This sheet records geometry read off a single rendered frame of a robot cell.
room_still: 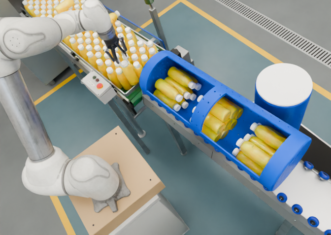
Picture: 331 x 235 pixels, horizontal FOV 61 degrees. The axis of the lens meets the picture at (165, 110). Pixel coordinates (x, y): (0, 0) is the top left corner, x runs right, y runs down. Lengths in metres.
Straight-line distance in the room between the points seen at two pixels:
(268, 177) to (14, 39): 1.03
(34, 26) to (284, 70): 1.24
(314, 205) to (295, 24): 2.30
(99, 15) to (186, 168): 1.56
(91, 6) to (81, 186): 0.80
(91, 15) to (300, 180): 1.25
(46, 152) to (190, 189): 1.50
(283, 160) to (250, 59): 1.98
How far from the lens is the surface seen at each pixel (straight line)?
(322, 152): 2.44
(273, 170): 1.22
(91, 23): 1.46
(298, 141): 1.25
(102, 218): 1.39
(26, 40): 0.93
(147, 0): 2.01
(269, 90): 1.59
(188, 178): 2.49
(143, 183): 1.36
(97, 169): 1.17
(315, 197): 1.50
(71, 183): 1.21
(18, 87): 1.11
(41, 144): 1.21
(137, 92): 1.88
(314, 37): 3.31
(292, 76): 1.65
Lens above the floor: 2.34
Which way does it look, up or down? 56 degrees down
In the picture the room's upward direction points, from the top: 25 degrees counter-clockwise
